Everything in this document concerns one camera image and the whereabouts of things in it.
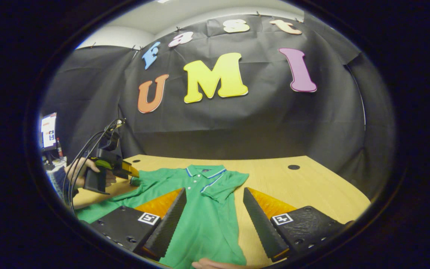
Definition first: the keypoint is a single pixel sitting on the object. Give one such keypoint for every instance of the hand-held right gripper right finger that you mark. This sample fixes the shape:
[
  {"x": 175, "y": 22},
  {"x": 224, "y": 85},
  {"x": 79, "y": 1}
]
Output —
[{"x": 261, "y": 228}]

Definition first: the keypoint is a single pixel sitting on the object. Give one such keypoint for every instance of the computer monitor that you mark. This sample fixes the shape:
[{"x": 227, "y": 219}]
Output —
[{"x": 49, "y": 130}]

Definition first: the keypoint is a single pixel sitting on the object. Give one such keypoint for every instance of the small red object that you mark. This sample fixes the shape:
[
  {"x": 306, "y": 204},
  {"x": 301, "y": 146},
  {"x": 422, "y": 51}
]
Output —
[{"x": 59, "y": 147}]

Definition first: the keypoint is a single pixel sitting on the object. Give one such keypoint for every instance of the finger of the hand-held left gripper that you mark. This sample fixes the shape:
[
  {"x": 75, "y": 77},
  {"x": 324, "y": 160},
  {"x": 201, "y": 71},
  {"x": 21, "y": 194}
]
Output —
[{"x": 130, "y": 170}]

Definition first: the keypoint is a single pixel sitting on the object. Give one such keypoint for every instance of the green T-shirt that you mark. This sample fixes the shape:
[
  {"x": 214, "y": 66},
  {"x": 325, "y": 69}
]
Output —
[{"x": 207, "y": 224}]

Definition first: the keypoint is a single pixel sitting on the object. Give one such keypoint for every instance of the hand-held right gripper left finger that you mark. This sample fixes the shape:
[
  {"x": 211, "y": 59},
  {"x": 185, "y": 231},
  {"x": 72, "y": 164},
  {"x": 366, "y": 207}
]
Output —
[{"x": 168, "y": 228}]

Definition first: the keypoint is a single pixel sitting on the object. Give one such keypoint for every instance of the black backdrop cloth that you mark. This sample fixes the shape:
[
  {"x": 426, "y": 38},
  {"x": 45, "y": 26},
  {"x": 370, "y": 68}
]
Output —
[{"x": 237, "y": 123}]

